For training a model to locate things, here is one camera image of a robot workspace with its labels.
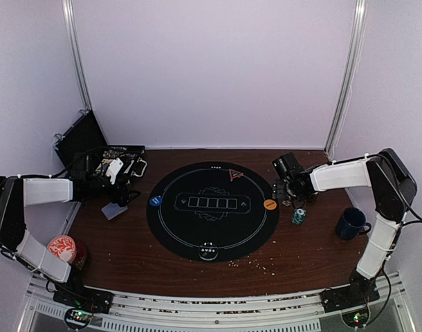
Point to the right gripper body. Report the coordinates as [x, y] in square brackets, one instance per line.
[290, 193]

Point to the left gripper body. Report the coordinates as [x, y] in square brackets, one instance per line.
[113, 196]

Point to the orange big blind button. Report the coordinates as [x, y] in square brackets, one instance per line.
[270, 204]

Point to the red triangle marker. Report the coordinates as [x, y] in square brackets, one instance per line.
[235, 174]

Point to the blue small blind button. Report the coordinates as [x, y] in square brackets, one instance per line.
[156, 201]

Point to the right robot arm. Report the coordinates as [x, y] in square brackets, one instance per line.
[384, 174]

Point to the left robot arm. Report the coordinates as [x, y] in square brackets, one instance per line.
[27, 200]

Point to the green chip stack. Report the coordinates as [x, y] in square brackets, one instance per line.
[299, 216]

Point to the grey card deck box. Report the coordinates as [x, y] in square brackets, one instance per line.
[112, 210]

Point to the black poker set case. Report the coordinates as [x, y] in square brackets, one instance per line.
[83, 149]

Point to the dark blue mug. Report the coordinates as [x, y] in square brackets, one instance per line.
[351, 224]

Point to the red patterned tin can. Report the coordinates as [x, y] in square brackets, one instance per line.
[70, 250]

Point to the round black poker mat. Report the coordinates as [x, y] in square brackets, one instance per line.
[201, 204]

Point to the chrome case handle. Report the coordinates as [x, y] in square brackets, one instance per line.
[140, 168]

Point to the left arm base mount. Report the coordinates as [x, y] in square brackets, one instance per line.
[82, 309]

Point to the aluminium front rail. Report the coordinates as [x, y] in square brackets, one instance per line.
[302, 311]

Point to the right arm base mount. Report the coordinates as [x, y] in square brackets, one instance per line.
[349, 301]

